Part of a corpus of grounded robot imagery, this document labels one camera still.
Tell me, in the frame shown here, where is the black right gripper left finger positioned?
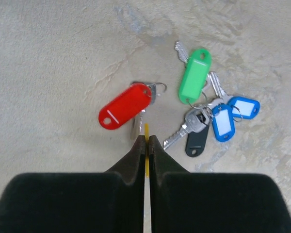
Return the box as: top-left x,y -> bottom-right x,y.
0,136 -> 146,233

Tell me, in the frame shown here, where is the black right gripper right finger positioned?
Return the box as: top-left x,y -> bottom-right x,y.
148,135 -> 291,233

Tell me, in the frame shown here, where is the silver key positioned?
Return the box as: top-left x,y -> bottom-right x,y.
207,71 -> 233,109
163,108 -> 210,150
130,112 -> 143,140
174,40 -> 189,66

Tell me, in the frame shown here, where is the yellow key tag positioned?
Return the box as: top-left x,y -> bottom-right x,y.
144,123 -> 150,178

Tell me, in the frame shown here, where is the red key tag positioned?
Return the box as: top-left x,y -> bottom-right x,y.
98,83 -> 152,130

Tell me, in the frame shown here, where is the black key tag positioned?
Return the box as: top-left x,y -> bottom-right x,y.
185,125 -> 209,157

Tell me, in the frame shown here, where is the silver key on black tag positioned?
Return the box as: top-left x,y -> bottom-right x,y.
163,108 -> 210,150

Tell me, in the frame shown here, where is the blue key tag left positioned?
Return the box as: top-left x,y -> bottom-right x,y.
212,104 -> 235,142

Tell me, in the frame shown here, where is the blue key tag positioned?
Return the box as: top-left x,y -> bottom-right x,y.
212,104 -> 235,142
227,96 -> 260,119

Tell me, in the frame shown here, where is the blue key tag right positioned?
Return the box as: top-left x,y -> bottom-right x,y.
227,96 -> 260,119

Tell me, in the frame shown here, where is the green key tag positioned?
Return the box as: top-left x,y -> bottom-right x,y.
178,49 -> 212,104

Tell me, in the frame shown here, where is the silver key under green tag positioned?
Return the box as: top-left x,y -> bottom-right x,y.
174,40 -> 189,66

